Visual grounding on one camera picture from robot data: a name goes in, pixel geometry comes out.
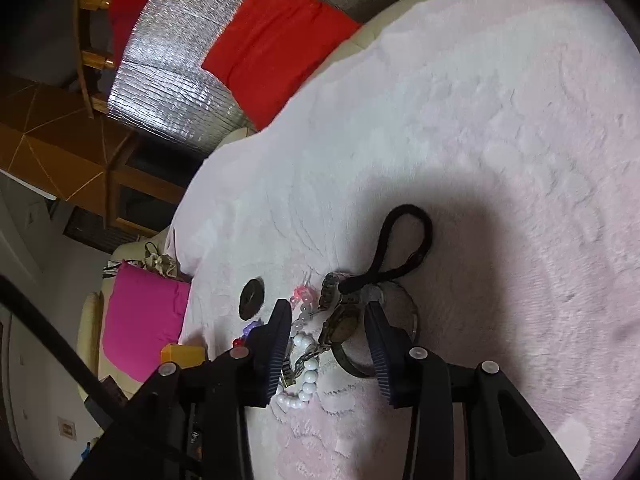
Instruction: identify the purple bead bracelet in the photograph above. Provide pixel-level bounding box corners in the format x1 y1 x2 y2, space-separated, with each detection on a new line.
232 318 264 348

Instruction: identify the white pearl bead bracelet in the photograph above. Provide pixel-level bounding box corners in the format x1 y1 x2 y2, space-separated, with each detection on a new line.
273 331 321 411

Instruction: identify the black scrunchie ring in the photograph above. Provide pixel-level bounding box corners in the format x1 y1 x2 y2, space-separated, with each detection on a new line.
237 276 266 322

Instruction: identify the pink clear bead bracelet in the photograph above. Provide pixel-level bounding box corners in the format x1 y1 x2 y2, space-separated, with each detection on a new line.
288 284 317 334

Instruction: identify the dark bangle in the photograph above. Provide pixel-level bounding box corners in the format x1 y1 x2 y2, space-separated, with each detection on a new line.
330 282 421 380

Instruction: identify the metal wrist watch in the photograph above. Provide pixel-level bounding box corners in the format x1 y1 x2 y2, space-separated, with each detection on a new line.
280 272 374 388

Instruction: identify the orange cardboard box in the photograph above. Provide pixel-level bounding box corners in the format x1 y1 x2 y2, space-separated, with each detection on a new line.
160 344 207 368

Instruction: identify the black hair tie loop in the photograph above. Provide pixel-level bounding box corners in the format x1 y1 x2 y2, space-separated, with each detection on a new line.
337 202 434 296

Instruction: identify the magenta cushion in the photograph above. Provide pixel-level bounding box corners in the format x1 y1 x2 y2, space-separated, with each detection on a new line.
102 262 190 382

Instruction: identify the patterned fabric bundle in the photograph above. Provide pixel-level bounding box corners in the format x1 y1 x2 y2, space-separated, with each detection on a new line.
102 240 191 283

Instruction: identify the cream leather sofa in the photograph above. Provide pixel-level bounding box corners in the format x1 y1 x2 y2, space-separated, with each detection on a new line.
76 229 168 399

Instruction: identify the pink fluffy blanket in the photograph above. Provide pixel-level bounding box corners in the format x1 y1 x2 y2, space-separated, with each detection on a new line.
168 0 639 479

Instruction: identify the red cushion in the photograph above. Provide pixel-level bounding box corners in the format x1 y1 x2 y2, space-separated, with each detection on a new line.
202 0 360 130

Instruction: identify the silver foil insulation sheet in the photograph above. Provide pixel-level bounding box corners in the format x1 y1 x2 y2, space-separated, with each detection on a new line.
107 0 397 156

